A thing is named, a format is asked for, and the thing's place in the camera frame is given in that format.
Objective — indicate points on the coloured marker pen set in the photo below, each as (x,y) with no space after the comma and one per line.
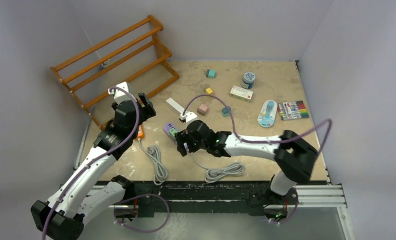
(292,110)

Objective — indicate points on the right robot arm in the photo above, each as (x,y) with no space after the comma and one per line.
(294,156)

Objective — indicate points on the green charger plug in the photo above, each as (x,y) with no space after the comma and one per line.
(173,132)

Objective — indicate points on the pink charger plug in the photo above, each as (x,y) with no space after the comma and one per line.
(202,109)

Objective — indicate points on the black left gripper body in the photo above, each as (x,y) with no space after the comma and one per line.
(145,112)

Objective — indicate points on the wooden shoe rack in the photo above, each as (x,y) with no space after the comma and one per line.
(161,51)

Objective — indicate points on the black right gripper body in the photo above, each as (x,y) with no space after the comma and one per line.
(183,137)

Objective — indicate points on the white power strip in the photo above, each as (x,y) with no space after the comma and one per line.
(175,106)

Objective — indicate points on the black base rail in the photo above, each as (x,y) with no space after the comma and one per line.
(252,198)

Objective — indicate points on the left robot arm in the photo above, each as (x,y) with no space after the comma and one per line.
(64,215)

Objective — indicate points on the blue white oval toy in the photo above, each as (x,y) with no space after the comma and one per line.
(267,115)

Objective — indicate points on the round blue white jar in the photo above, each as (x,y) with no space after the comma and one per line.
(248,80)

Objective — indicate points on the orange power strip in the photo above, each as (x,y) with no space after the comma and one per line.
(140,134)

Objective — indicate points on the teal charger plug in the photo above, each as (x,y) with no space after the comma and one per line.
(210,73)

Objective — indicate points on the dark blue charger plug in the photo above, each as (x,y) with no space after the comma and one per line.
(226,111)

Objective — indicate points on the small white green box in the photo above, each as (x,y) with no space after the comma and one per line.
(241,94)

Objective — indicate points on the purple power strip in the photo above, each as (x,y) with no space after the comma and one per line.
(166,128)

